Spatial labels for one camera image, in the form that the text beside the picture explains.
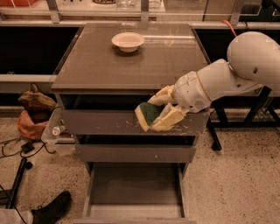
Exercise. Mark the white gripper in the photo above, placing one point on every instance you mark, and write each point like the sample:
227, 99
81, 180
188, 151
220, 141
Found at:
190, 92

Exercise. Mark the green yellow sponge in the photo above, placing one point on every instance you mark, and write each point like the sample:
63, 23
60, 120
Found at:
147, 113

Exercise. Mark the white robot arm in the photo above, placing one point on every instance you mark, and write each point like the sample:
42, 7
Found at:
253, 60

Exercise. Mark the grey drawer cabinet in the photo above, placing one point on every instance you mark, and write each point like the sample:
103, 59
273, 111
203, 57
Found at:
97, 75

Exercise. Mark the grey top drawer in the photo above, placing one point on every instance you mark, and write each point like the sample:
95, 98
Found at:
124, 122

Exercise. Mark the grey middle drawer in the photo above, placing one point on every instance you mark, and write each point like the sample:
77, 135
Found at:
135, 153

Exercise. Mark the grey open bottom drawer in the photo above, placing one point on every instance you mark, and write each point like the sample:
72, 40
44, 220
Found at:
127, 193

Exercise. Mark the white bowl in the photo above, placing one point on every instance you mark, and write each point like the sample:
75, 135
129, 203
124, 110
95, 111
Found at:
128, 42

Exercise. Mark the clear plastic bin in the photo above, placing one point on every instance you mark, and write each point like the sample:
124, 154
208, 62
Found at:
57, 136

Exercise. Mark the plastic bottle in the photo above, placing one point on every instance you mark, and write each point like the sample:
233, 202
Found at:
57, 130

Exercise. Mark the brown cloth bag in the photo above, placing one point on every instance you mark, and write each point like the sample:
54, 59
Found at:
34, 101

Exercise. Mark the orange cloth bag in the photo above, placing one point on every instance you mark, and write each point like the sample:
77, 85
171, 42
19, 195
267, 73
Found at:
31, 125

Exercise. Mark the black power adapter on floor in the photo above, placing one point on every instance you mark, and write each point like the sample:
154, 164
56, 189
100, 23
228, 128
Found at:
27, 147

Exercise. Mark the black shoe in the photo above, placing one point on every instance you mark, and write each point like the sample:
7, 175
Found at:
55, 210

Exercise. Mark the black stand leg left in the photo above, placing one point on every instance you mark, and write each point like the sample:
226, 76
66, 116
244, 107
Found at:
8, 197

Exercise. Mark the grey trouser leg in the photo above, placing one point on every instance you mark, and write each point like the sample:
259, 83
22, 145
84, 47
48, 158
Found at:
11, 216

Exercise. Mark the black table frame right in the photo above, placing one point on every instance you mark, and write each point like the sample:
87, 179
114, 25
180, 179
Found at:
261, 113

